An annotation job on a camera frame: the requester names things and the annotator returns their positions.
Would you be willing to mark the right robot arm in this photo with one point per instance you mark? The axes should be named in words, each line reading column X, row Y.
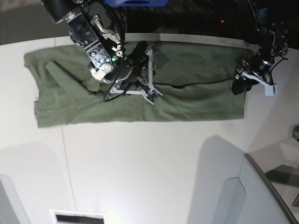
column 104, row 47

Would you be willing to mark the blue box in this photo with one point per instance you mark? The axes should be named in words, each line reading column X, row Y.
column 133, row 3

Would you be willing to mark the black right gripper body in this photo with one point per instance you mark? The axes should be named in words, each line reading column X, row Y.
column 131, row 69

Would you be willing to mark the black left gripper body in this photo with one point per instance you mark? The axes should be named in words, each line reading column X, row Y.
column 260, row 65

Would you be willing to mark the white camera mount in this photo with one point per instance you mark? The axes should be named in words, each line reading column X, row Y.
column 141, row 84
column 270, row 88

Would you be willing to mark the green t-shirt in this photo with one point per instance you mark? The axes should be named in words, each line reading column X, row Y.
column 195, row 81

